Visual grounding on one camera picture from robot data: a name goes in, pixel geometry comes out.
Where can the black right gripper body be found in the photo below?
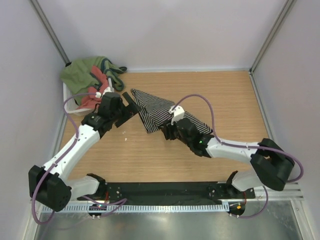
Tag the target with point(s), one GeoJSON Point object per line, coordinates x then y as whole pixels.
{"type": "Point", "coordinates": [172, 133]}

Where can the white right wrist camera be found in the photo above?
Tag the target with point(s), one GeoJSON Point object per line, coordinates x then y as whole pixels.
{"type": "Point", "coordinates": [177, 113]}

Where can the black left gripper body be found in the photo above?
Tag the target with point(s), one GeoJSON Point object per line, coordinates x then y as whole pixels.
{"type": "Point", "coordinates": [116, 115]}

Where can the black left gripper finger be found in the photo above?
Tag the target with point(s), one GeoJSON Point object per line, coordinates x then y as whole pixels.
{"type": "Point", "coordinates": [132, 106]}
{"type": "Point", "coordinates": [123, 117]}

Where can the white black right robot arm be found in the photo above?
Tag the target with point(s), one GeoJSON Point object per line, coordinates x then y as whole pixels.
{"type": "Point", "coordinates": [270, 166]}

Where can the green tank top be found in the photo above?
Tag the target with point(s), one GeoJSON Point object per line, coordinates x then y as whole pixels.
{"type": "Point", "coordinates": [76, 75]}

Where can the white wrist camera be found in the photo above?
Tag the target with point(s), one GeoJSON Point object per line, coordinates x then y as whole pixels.
{"type": "Point", "coordinates": [106, 90]}
{"type": "Point", "coordinates": [177, 113]}

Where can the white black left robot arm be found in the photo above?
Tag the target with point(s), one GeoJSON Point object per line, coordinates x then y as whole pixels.
{"type": "Point", "coordinates": [49, 184]}

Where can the slotted grey cable duct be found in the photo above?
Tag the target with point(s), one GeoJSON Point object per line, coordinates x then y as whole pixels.
{"type": "Point", "coordinates": [87, 207]}

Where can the black white striped tank top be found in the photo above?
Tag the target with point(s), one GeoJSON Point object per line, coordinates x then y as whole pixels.
{"type": "Point", "coordinates": [154, 113]}

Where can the salmon red tank top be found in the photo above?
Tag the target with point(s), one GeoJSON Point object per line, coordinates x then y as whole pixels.
{"type": "Point", "coordinates": [96, 91]}

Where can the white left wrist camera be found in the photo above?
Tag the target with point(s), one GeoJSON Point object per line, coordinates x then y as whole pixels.
{"type": "Point", "coordinates": [106, 90]}

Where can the aluminium frame rail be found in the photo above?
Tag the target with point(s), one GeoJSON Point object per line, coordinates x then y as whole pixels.
{"type": "Point", "coordinates": [292, 191]}

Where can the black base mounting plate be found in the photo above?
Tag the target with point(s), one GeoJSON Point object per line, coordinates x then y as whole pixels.
{"type": "Point", "coordinates": [160, 191]}

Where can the white plastic basket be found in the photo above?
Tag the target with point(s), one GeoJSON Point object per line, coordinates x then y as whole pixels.
{"type": "Point", "coordinates": [71, 107]}

